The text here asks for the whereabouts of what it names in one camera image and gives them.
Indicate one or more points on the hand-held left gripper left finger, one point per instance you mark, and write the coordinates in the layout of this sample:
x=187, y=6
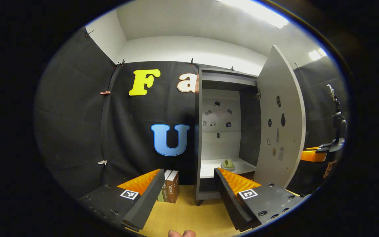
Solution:
x=146, y=204

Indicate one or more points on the small ceiling light panel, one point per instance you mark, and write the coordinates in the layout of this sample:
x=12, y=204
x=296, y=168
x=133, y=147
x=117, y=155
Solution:
x=317, y=54

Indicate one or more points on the white cabinet shelf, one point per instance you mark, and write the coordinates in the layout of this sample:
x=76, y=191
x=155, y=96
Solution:
x=209, y=168

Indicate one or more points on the brown book white band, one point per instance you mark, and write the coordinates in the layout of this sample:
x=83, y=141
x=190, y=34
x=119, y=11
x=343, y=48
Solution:
x=166, y=184

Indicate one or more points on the black backdrop cloth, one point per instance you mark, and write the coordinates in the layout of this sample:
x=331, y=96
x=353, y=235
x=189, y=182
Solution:
x=77, y=131

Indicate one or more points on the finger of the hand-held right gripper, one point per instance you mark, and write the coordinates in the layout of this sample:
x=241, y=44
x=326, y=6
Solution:
x=322, y=148
x=311, y=155

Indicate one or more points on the white cloth clip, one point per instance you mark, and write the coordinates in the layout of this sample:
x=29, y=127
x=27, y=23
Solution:
x=102, y=162

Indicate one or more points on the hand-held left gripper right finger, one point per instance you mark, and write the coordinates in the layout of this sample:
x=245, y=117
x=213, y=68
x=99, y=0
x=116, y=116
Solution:
x=230, y=204

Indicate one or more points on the green book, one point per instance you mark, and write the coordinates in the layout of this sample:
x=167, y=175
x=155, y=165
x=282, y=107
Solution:
x=160, y=196

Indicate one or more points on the grey cabinet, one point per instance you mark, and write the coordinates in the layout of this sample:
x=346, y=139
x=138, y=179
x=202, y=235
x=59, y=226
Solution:
x=250, y=131

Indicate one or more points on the long ceiling light panel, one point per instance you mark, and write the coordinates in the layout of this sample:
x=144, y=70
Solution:
x=258, y=11

